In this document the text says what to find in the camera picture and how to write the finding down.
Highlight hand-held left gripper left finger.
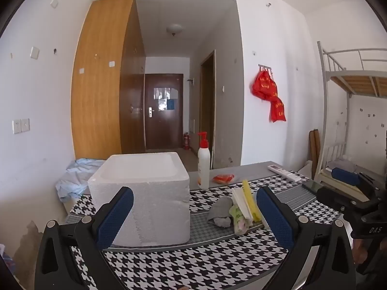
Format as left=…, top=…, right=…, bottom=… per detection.
left=34, top=186, right=134, bottom=290

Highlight houndstooth tablecloth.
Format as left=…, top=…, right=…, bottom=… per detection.
left=65, top=165, right=343, bottom=290

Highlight dark brown entry door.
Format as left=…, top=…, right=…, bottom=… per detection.
left=144, top=73, right=184, bottom=150

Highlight white metal bunk bed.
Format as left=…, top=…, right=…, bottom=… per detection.
left=316, top=41, right=387, bottom=185

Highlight ceiling lamp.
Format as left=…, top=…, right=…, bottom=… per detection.
left=166, top=23, right=183, bottom=37

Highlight green printed plastic packet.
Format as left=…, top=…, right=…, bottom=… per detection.
left=229, top=205, right=253, bottom=235

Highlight wooden wardrobe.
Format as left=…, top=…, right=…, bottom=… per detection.
left=71, top=0, right=146, bottom=160

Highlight grey sock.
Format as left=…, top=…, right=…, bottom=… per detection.
left=207, top=196, right=233, bottom=228

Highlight red bags on hooks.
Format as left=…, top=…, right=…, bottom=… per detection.
left=250, top=69, right=286, bottom=123

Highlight brown wooden boards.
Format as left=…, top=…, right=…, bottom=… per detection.
left=309, top=130, right=320, bottom=180

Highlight white remote control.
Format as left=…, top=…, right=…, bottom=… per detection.
left=268, top=165, right=303, bottom=182

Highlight red snack packet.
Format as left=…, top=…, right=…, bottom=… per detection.
left=212, top=174, right=235, bottom=185

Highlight yellow foam fruit net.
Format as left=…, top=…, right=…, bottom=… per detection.
left=242, top=180, right=262, bottom=222

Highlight brown side door frame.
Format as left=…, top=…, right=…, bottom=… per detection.
left=200, top=50, right=216, bottom=170

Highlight white lotion pump bottle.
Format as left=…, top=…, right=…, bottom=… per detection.
left=197, top=131, right=210, bottom=190

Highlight white double wall socket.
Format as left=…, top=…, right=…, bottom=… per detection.
left=12, top=118, right=30, bottom=134

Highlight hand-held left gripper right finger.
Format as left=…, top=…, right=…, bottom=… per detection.
left=255, top=186, right=357, bottom=290

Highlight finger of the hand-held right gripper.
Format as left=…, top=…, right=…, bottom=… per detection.
left=332, top=167, right=378, bottom=191
left=316, top=186, right=378, bottom=215

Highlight grey pillow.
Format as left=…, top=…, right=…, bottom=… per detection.
left=327, top=159, right=357, bottom=173

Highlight white foam box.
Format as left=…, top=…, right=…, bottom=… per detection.
left=88, top=152, right=190, bottom=247

